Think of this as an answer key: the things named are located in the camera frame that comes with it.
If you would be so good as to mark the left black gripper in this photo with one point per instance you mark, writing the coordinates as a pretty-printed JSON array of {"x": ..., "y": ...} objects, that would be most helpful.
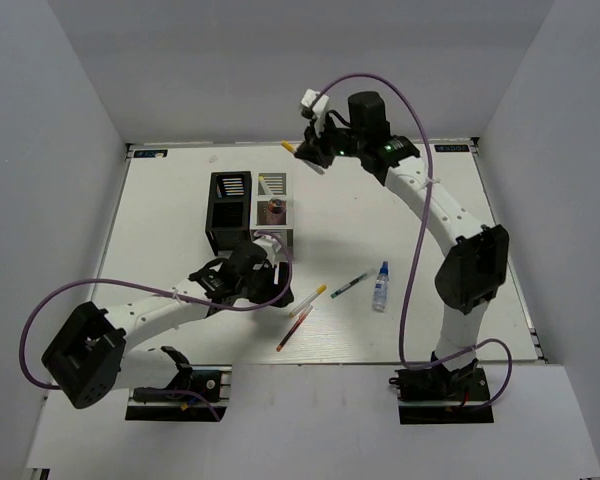
[{"x": 273, "y": 292}]

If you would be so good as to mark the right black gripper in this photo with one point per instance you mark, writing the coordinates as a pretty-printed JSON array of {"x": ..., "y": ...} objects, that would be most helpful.
[{"x": 313, "y": 148}]

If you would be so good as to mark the pale yellow white marker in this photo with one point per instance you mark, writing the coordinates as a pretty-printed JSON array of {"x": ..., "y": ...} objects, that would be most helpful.
[{"x": 265, "y": 187}]

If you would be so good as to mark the pink cylindrical tube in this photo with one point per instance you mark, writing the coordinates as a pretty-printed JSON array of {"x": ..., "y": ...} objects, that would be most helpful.
[{"x": 275, "y": 210}]

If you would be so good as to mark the red gel pen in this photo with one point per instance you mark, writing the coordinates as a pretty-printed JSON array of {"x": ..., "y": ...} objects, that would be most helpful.
[{"x": 302, "y": 316}]

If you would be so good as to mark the yellow capped acrylic marker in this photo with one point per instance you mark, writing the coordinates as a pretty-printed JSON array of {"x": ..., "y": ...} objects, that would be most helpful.
[{"x": 307, "y": 301}]

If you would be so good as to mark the green gel pen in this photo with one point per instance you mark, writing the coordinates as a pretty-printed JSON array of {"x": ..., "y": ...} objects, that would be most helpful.
[{"x": 360, "y": 278}]

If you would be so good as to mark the clear blue spray bottle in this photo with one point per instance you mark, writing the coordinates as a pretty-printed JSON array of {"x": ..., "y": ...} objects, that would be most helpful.
[{"x": 380, "y": 291}]

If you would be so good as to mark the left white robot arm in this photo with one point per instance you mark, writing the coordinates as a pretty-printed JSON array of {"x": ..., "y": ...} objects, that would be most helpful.
[{"x": 98, "y": 349}]

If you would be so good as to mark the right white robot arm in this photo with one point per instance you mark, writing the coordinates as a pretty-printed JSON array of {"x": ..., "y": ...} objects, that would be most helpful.
[{"x": 475, "y": 254}]

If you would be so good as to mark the black slotted pen holder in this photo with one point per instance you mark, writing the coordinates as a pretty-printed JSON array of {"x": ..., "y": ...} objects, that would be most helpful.
[{"x": 228, "y": 210}]

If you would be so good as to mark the white slotted pen holder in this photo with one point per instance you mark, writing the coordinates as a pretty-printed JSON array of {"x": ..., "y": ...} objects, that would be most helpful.
[{"x": 281, "y": 183}]

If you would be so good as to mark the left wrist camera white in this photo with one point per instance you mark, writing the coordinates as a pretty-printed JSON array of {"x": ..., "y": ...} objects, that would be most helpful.
[{"x": 269, "y": 244}]

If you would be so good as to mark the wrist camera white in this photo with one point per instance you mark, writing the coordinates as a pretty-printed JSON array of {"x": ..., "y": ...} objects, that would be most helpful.
[
  {"x": 269, "y": 244},
  {"x": 313, "y": 104}
]

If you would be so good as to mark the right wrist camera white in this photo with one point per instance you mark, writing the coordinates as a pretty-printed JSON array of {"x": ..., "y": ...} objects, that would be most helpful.
[{"x": 313, "y": 104}]

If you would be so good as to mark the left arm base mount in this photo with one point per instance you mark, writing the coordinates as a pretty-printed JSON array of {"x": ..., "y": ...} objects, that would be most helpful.
[{"x": 196, "y": 395}]

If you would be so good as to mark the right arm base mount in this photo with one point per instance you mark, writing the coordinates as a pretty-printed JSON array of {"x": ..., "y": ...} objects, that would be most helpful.
[{"x": 437, "y": 397}]

